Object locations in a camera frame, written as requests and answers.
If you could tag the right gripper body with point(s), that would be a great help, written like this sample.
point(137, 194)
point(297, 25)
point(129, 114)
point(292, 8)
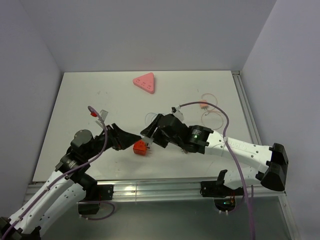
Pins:
point(162, 138)

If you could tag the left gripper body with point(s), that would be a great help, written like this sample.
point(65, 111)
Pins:
point(99, 141)

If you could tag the white charger plug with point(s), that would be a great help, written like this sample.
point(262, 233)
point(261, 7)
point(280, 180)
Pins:
point(148, 141)

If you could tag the red cube socket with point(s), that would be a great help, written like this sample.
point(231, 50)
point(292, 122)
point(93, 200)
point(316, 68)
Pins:
point(140, 148)

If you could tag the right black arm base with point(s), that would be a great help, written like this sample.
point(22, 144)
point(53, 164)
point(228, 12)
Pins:
point(215, 190)

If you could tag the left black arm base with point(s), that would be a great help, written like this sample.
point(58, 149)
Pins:
point(96, 198)

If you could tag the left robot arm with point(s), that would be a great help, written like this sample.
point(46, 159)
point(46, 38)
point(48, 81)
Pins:
point(68, 183)

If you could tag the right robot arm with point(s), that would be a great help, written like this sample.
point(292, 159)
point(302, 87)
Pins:
point(265, 165)

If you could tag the orange pink charger plug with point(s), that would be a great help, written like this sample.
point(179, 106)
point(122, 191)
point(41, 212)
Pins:
point(204, 104)

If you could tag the pink triangular power strip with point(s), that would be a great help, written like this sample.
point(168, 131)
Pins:
point(145, 82)

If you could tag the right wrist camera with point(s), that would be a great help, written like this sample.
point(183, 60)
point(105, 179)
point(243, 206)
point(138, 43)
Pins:
point(177, 113)

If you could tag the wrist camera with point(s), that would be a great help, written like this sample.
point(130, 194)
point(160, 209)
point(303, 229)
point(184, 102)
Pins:
point(177, 113)
point(100, 118)

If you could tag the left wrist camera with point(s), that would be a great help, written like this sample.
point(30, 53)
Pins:
point(100, 118)

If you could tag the aluminium front rail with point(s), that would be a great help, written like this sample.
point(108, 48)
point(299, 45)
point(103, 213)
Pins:
point(148, 190)

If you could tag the aluminium rail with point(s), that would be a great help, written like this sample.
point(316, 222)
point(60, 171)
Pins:
point(255, 137)
point(148, 190)

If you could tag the aluminium right rail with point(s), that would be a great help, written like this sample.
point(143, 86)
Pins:
point(255, 137)

